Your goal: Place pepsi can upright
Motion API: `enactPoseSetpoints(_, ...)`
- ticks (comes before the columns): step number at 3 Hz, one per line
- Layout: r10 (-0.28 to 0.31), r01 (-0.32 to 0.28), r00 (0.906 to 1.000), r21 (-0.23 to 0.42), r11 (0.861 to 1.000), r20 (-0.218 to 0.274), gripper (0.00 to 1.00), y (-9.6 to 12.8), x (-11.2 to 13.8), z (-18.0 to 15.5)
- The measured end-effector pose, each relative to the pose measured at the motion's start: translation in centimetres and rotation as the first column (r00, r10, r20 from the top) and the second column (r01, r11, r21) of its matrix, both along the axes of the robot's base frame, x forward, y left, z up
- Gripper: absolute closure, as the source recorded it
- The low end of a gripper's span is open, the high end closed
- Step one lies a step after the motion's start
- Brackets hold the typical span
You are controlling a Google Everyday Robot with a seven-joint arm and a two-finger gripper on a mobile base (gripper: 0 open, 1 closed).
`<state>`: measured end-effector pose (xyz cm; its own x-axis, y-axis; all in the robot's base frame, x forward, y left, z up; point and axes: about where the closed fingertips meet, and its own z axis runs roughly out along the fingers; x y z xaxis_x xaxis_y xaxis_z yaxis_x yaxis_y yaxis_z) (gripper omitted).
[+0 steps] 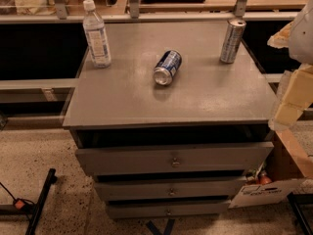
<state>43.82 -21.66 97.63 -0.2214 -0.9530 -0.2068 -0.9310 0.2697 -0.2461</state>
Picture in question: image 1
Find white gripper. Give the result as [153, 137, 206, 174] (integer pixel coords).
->
[267, 0, 313, 131]

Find blue pepsi can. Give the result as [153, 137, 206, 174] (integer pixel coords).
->
[153, 50, 182, 86]

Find tall silver can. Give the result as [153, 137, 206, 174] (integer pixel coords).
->
[220, 19, 246, 64]

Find cardboard box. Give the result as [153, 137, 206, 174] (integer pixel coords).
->
[230, 130, 313, 208]

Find orange bottle in box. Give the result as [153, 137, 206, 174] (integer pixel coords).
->
[258, 170, 272, 185]

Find black stand leg right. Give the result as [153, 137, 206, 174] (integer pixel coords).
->
[288, 193, 313, 235]

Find black stand leg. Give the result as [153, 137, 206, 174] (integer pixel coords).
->
[288, 193, 313, 235]
[0, 168, 58, 235]

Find grey drawer cabinet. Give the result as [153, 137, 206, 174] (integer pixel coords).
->
[64, 23, 275, 207]

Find top grey drawer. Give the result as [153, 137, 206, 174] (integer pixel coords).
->
[75, 142, 274, 175]

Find clear plastic water bottle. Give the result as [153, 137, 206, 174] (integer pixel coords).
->
[83, 0, 112, 69]

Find bottom grey drawer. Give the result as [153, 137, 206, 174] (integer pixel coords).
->
[106, 200, 231, 219]

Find black stand leg left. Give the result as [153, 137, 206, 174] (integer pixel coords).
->
[0, 168, 58, 235]

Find metal railing frame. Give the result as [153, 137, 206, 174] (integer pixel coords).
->
[0, 0, 311, 24]

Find orange cable clip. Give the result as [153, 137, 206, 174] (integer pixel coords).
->
[14, 199, 25, 210]

